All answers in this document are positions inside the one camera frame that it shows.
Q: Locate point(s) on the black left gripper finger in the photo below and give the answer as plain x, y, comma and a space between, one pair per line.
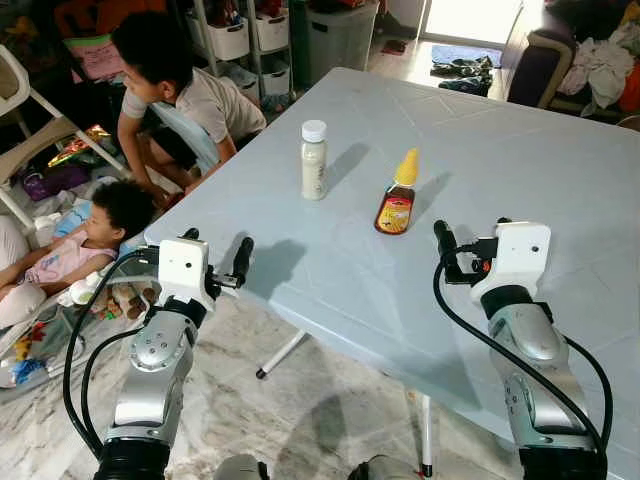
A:
243, 258
190, 236

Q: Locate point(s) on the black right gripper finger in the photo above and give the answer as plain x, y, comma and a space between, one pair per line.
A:
504, 221
445, 242

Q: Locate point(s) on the yellow capped honey bottle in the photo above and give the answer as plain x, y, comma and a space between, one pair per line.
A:
396, 205

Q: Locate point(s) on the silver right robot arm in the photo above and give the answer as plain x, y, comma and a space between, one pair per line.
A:
530, 340

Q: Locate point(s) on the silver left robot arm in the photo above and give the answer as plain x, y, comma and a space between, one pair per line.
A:
160, 350

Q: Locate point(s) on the pale blue plastic table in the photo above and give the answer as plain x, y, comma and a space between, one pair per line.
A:
480, 150

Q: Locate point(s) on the light blue plastic chair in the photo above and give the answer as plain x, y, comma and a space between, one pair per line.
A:
195, 135

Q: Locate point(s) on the white baby bottle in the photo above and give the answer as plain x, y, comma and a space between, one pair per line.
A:
87, 290

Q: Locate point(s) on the white capped drink bottle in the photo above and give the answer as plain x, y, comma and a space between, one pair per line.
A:
314, 165

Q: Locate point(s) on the toddler in pink top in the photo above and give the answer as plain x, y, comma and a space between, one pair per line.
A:
70, 255

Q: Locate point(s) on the boy in grey shirt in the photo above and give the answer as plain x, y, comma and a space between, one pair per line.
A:
210, 100

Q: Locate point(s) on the colourful snack packet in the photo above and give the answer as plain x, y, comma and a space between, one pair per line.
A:
80, 148

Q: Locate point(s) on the dark sandals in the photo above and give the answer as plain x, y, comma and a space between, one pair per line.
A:
462, 75

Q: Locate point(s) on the purple and beige armchair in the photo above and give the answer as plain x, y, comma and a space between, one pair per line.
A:
535, 70

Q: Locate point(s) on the blue door mat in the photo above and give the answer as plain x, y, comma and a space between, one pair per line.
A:
465, 50

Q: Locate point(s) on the white high chair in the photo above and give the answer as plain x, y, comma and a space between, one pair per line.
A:
40, 140

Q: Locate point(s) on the white storage bin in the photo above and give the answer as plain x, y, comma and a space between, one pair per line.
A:
272, 32
228, 40
276, 78

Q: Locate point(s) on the pile of clothes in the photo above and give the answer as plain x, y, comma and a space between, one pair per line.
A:
605, 65

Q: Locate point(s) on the grey robot left leg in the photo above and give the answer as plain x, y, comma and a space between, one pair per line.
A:
240, 468

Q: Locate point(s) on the colourful play mat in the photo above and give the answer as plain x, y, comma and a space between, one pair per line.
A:
35, 345

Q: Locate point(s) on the white storage shelf rack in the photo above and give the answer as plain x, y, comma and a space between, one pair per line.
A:
250, 55

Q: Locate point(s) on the pink bag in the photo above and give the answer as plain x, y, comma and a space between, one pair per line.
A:
95, 58

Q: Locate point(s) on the grey lidded plastic bin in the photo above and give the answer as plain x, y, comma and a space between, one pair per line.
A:
340, 40

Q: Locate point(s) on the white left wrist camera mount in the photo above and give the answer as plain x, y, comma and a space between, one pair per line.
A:
182, 268

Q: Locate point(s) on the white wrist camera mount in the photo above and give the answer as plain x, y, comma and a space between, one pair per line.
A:
182, 268
520, 250

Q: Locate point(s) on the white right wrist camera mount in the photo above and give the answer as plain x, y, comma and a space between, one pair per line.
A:
520, 250

